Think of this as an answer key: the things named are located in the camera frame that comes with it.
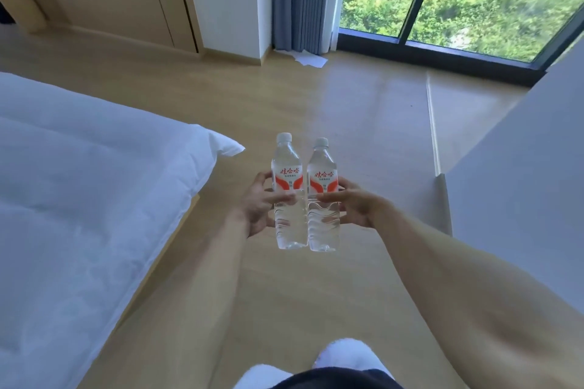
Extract person's left forearm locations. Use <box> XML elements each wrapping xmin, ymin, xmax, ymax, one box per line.
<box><xmin>77</xmin><ymin>210</ymin><xmax>252</xmax><ymax>389</ymax></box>

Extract light denim shorts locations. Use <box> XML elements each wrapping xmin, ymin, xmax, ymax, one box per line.
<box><xmin>232</xmin><ymin>337</ymin><xmax>395</xmax><ymax>389</ymax></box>

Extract person's right hand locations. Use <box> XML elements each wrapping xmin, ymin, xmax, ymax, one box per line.
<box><xmin>316</xmin><ymin>176</ymin><xmax>393</xmax><ymax>230</ymax></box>

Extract person's left hand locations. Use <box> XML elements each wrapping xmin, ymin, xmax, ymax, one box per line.
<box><xmin>239</xmin><ymin>170</ymin><xmax>296</xmax><ymax>239</ymax></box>

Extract person's right forearm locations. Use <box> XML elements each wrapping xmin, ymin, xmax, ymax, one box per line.
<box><xmin>372</xmin><ymin>208</ymin><xmax>584</xmax><ymax>389</ymax></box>

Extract black t-shirt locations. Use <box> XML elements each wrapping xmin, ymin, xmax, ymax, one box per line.
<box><xmin>269</xmin><ymin>367</ymin><xmax>405</xmax><ymax>389</ymax></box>

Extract white bed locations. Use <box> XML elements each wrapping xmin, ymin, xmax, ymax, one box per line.
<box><xmin>0</xmin><ymin>72</ymin><xmax>246</xmax><ymax>389</ymax></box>

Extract white paper sheet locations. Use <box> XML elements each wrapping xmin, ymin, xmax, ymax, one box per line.
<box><xmin>276</xmin><ymin>49</ymin><xmax>329</xmax><ymax>69</ymax></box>

